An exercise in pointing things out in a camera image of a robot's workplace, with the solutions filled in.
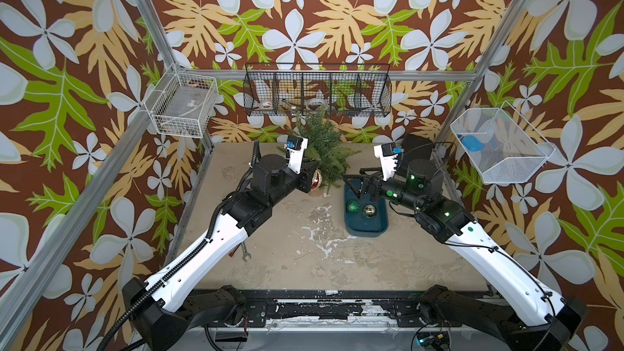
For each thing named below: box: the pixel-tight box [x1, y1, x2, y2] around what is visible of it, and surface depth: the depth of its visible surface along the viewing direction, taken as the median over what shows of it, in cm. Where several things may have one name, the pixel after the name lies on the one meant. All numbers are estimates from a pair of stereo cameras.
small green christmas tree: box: [288, 106, 362, 195], surface depth 80 cm
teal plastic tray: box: [343, 178, 390, 238], surface depth 95 cm
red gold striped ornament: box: [310, 169, 323, 191], surface depth 70 cm
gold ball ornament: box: [362, 204, 376, 218], surface depth 95 cm
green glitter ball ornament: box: [345, 199, 361, 214], surface depth 95 cm
